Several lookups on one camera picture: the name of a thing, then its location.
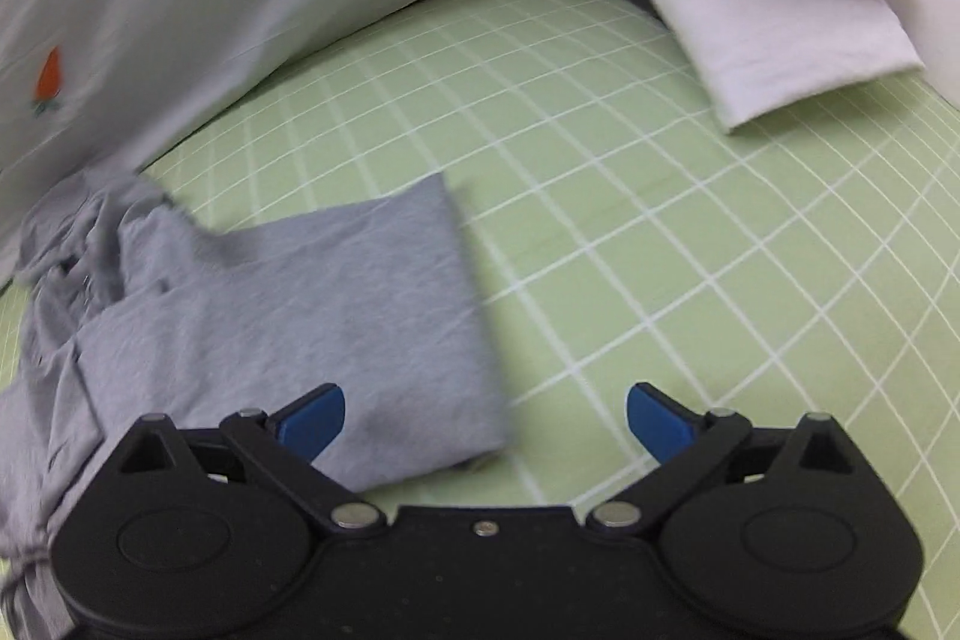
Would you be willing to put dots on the green grid mat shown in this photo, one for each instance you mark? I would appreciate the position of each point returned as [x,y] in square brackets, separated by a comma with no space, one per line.
[675,235]

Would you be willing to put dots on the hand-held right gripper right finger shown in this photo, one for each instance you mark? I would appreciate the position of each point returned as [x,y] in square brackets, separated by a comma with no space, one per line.
[658,419]

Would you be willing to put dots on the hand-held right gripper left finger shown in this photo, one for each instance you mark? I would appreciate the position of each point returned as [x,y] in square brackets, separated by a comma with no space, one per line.
[311,419]

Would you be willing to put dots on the grey long-sleeved shirt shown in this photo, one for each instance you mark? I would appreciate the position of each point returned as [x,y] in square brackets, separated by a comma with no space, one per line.
[300,325]

